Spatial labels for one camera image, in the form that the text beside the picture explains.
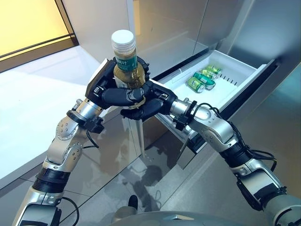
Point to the black robot left foot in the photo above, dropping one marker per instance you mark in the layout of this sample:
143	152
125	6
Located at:
133	202

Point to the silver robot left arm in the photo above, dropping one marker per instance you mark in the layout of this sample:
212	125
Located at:
63	146

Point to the dark green drink can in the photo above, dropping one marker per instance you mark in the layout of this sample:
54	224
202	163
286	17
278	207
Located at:
204	80

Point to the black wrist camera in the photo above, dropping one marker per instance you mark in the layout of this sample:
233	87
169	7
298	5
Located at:
182	120
95	124

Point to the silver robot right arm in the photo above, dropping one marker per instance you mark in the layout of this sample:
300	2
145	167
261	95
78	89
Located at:
218	129

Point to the stainless steel fridge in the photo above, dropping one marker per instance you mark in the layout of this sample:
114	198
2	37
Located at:
176	23

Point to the yellow tea drink bottle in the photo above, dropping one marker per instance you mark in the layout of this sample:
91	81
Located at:
127	61

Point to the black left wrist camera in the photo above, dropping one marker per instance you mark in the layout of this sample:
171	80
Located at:
95	124

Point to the white tall partition panel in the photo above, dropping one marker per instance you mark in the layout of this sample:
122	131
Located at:
98	28

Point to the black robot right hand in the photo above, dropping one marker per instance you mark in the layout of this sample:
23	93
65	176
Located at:
157	99

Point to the grey robot torso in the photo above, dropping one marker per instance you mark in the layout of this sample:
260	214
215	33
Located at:
176	219

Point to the white counter cabinet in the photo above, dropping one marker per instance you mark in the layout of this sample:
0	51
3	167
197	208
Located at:
35	94

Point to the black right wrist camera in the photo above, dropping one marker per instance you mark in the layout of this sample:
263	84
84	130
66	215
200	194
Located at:
182	120

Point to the steel bottom fridge drawer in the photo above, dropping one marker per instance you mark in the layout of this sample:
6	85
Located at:
164	139

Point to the light green drink can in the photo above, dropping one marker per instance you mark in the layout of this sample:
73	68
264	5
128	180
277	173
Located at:
210	74
195	84
214	69

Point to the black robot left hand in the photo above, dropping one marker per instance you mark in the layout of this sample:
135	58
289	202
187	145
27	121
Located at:
98	82

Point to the yellow lit window panel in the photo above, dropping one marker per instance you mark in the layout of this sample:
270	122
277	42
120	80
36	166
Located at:
28	26

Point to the fridge drawer with white bin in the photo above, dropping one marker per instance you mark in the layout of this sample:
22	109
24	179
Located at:
235	70

